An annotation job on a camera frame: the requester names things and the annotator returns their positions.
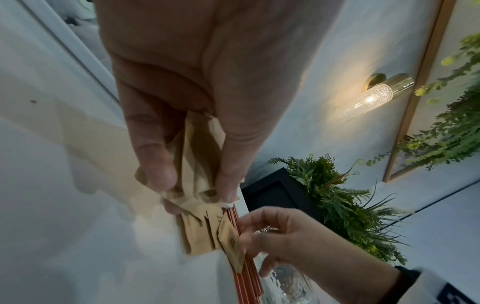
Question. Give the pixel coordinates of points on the person's left hand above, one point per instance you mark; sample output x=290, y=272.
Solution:
x=217, y=59

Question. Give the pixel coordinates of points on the black furniture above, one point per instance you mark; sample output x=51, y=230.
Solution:
x=277, y=193

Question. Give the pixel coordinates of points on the brass glass wall lamp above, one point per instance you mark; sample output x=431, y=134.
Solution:
x=371, y=96

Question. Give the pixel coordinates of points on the clear glass jar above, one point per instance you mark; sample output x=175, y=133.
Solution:
x=288, y=288

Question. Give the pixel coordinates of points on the wooden wall frame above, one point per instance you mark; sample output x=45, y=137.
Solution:
x=423, y=83

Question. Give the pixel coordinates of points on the green hanging plant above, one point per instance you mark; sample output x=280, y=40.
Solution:
x=453, y=124

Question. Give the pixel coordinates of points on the brown sugar packet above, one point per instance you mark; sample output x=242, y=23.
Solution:
x=198, y=160
x=230, y=237

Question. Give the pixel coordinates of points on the small green plant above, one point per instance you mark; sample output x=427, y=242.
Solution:
x=337, y=202

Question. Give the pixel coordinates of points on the red stirrer sticks bundle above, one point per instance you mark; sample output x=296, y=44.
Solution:
x=245, y=282

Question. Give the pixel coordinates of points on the person's right hand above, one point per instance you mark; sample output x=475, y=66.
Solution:
x=318, y=246

